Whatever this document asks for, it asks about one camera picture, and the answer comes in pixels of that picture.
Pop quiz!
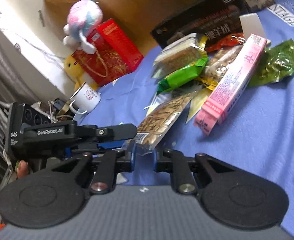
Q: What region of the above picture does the yellow plush duck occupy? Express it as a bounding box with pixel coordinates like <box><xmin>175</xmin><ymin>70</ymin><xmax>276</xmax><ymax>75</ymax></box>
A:
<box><xmin>64</xmin><ymin>55</ymin><xmax>98</xmax><ymax>91</ymax></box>

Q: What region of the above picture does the blue printed cloth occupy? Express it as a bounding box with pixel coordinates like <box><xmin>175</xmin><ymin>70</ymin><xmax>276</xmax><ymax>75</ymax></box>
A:
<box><xmin>78</xmin><ymin>0</ymin><xmax>294</xmax><ymax>239</ymax></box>

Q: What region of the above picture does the left hand holding gripper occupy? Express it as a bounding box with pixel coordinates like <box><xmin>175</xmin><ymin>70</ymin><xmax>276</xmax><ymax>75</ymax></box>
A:
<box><xmin>16</xmin><ymin>160</ymin><xmax>29</xmax><ymax>179</ymax></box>

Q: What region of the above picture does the pink blue plush toy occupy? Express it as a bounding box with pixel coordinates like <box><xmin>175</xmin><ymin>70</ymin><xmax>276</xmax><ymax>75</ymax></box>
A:
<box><xmin>62</xmin><ymin>0</ymin><xmax>103</xmax><ymax>54</ymax></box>

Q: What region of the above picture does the yellow foil snack packet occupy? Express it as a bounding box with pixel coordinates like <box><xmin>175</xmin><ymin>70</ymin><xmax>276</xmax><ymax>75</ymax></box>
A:
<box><xmin>185</xmin><ymin>77</ymin><xmax>218</xmax><ymax>124</ymax></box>

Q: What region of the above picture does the white plastic piece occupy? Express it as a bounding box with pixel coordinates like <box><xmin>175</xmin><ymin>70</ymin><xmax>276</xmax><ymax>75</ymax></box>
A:
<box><xmin>240</xmin><ymin>13</ymin><xmax>266</xmax><ymax>40</ymax></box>

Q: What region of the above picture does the white enamel mug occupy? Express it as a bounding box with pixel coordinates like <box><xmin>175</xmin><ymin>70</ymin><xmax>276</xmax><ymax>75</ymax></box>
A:
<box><xmin>69</xmin><ymin>83</ymin><xmax>101</xmax><ymax>115</ymax></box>

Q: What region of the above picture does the clear nut snack packet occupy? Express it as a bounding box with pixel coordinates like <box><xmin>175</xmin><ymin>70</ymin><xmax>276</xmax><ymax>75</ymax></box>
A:
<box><xmin>133</xmin><ymin>85</ymin><xmax>203</xmax><ymax>156</ymax></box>

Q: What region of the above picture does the dark green vacuum snack pack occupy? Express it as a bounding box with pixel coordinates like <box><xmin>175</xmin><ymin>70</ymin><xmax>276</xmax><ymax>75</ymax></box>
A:
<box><xmin>248</xmin><ymin>39</ymin><xmax>294</xmax><ymax>87</ymax></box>

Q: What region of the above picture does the clear peanut candy packet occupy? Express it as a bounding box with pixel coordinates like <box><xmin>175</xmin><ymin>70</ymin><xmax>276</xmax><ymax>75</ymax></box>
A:
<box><xmin>199</xmin><ymin>45</ymin><xmax>243</xmax><ymax>84</ymax></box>

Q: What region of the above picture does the pink long carton box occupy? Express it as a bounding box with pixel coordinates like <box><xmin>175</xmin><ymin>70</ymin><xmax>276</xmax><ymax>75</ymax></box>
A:
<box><xmin>194</xmin><ymin>34</ymin><xmax>267</xmax><ymax>135</ymax></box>

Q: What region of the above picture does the clear brown cracker packet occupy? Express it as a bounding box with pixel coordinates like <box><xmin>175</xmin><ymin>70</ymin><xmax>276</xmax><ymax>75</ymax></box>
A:
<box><xmin>151</xmin><ymin>33</ymin><xmax>208</xmax><ymax>79</ymax></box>

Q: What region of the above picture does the red snack packet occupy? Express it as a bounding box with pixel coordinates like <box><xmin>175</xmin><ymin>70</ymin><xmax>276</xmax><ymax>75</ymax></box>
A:
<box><xmin>205</xmin><ymin>33</ymin><xmax>246</xmax><ymax>53</ymax></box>

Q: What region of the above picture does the green snack packet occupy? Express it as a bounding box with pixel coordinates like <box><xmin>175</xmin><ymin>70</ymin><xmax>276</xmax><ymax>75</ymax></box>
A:
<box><xmin>157</xmin><ymin>56</ymin><xmax>208</xmax><ymax>95</ymax></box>

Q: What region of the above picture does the black cashmere cardboard box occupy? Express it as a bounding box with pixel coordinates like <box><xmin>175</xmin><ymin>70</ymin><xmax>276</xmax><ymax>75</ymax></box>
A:
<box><xmin>151</xmin><ymin>0</ymin><xmax>248</xmax><ymax>48</ymax></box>

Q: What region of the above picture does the red gift bag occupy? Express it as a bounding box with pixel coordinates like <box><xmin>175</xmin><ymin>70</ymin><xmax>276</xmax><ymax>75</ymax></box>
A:
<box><xmin>73</xmin><ymin>18</ymin><xmax>144</xmax><ymax>87</ymax></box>

